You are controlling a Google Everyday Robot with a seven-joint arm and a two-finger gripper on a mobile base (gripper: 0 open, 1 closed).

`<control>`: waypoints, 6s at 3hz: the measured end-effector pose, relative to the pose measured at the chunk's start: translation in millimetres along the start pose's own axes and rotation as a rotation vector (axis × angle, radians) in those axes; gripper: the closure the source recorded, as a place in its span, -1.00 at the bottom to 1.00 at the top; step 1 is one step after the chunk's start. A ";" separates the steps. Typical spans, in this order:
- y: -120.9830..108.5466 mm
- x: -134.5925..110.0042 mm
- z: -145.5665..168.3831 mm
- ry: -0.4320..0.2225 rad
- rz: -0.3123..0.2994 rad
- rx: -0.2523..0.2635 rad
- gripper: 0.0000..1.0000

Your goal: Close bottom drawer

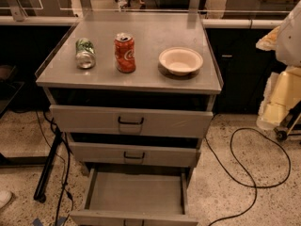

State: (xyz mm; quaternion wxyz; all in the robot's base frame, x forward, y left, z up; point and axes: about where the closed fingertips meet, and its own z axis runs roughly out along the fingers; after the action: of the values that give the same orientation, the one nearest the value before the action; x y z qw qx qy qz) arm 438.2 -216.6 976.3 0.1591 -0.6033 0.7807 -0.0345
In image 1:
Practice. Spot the grey bottom drawer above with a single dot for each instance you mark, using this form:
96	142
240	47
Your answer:
125	198

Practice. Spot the grey drawer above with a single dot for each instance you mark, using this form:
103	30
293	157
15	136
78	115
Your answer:
125	198
131	121
135	155

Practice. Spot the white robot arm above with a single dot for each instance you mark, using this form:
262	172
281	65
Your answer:
283	90

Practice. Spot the grey metal drawer cabinet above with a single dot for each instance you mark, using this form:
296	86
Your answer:
150	86

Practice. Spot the grey middle drawer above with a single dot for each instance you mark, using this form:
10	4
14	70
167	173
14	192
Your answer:
135	155

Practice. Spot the grey top drawer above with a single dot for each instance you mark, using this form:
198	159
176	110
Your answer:
131	121

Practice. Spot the white paper bowl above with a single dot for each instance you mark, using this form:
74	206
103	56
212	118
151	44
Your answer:
181	61

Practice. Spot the red cola can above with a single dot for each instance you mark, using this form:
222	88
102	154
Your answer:
125	52

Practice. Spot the green soda can lying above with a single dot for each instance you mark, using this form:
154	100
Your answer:
85	54

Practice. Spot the caster wheel cart base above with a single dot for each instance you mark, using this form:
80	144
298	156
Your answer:
291	125

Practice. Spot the black stand leg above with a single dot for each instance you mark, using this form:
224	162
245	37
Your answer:
39	195

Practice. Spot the blue tape on floor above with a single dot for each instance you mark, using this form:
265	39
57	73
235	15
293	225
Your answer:
43	222

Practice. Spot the white shoe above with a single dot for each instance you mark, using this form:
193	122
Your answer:
5	197

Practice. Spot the white horizontal rail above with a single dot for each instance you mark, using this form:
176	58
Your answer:
208	23

